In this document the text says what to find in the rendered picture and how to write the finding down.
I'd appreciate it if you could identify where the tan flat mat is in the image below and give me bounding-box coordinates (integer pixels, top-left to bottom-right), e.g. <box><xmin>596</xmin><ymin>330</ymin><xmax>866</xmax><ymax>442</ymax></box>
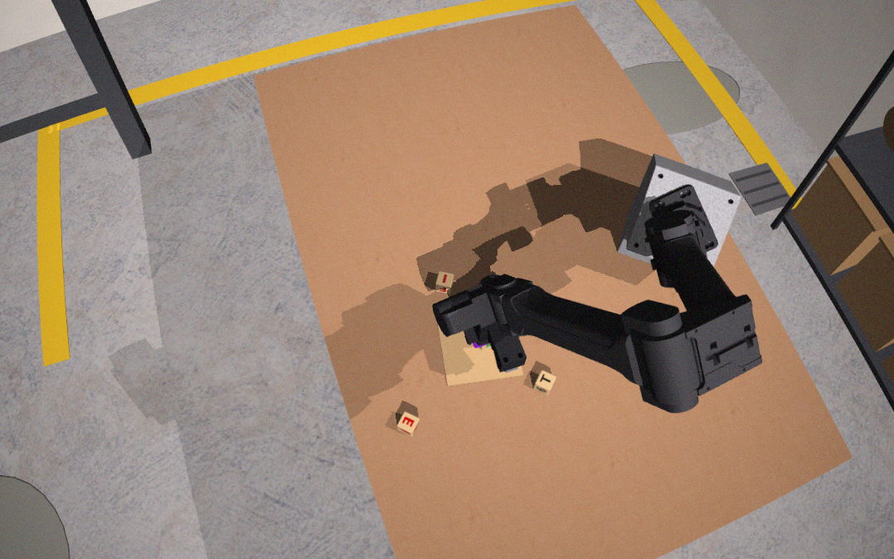
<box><xmin>438</xmin><ymin>325</ymin><xmax>523</xmax><ymax>386</ymax></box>

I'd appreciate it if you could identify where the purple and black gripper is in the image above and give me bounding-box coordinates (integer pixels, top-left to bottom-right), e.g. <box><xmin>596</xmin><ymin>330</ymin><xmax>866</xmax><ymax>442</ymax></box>
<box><xmin>464</xmin><ymin>327</ymin><xmax>490</xmax><ymax>348</ymax></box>

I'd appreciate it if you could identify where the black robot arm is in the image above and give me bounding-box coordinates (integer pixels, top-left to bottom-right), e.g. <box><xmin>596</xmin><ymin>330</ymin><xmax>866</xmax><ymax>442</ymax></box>
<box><xmin>432</xmin><ymin>184</ymin><xmax>762</xmax><ymax>413</ymax></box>

